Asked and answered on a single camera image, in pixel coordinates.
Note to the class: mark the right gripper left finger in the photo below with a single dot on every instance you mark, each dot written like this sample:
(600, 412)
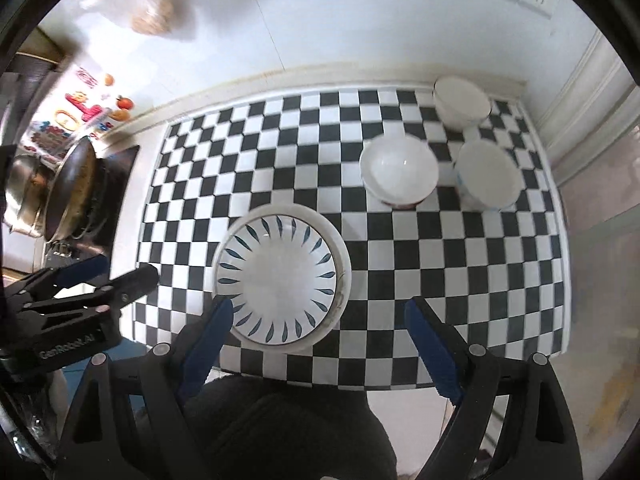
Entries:
(127, 417)

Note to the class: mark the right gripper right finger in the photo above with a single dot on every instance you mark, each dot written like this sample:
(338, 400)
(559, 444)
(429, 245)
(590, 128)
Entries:
(538, 439)

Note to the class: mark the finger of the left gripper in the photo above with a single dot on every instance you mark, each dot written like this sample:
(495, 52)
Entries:
(92, 271)
(131, 286)

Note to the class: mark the blue leaf pattern plate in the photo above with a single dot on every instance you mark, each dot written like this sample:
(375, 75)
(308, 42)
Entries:
(277, 284)

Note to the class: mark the grey flower white plate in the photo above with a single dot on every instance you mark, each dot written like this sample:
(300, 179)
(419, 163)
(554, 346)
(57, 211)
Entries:
(340, 259)

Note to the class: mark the metal wok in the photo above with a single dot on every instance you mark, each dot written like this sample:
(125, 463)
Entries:
(70, 192)

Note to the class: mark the steel pot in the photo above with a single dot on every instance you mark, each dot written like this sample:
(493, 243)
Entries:
(27, 191)

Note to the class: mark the white bowl blue pattern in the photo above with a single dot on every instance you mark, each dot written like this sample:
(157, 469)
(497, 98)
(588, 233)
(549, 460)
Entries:
(487, 177)

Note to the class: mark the white bowl red flowers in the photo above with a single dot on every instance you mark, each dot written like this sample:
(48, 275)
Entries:
(399, 171)

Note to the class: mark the plain white bowl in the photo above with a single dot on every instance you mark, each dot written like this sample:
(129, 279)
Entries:
(459, 103)

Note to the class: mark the colourful fruit wall sticker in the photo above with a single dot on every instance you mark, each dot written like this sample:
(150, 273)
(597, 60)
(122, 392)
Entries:
(84, 102)

